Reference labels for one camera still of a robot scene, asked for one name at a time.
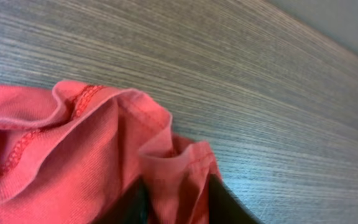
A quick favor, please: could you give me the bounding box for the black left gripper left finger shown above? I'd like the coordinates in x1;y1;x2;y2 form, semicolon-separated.
94;177;149;224

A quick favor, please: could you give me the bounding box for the red printed t-shirt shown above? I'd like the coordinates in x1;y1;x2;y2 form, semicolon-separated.
0;80;219;223

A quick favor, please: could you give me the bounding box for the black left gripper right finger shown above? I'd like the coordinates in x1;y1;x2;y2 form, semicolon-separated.
208;174;260;224

